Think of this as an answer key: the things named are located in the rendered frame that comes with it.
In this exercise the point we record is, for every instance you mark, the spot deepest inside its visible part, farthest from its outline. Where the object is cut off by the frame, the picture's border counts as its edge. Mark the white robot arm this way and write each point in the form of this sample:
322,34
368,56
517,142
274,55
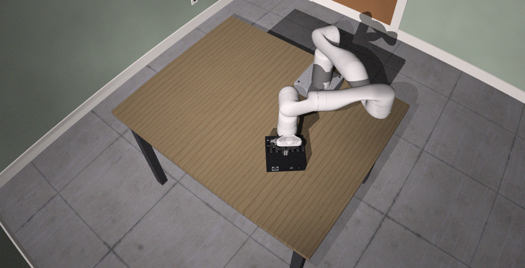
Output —
376,98

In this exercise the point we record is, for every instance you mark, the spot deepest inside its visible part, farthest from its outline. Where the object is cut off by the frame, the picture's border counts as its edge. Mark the black lighting desk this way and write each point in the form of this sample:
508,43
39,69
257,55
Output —
277,162

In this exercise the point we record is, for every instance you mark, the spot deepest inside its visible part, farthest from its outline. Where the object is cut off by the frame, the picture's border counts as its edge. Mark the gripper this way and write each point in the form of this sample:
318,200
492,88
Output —
285,150

